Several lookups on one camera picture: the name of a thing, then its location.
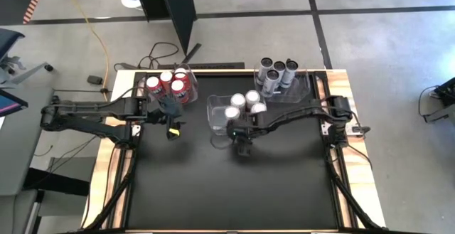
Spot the red Coca-Cola can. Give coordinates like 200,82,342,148
173,67,189,82
145,75,164,102
159,70,175,92
170,79,191,104

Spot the grey desk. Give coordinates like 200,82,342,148
0,86,55,196

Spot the black vertical post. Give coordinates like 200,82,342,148
130,0,203,66

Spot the black desk base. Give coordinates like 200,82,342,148
23,168,90,196

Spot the yellow floor cable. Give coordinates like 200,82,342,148
56,0,110,104

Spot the dark blue office chair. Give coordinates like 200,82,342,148
0,27,55,85

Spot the clear plastic bin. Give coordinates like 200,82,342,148
206,90,268,149
139,66,199,105
253,66,311,104

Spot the black equipment with cables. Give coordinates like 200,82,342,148
418,76,455,124

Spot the dark computer screen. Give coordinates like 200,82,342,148
0,87,29,118

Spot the looped black floor cable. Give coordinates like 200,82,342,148
136,41,181,70

